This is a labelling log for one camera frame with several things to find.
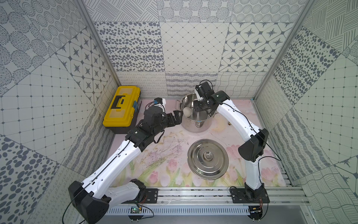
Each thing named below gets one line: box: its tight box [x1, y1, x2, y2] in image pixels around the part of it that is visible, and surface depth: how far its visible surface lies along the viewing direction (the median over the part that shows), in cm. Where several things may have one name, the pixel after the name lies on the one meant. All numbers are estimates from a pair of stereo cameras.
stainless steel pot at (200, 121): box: [175, 93, 218, 133], surface depth 100 cm
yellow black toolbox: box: [102, 85, 143, 134], surface depth 96 cm
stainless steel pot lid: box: [186, 139, 229, 181], surface depth 88 cm
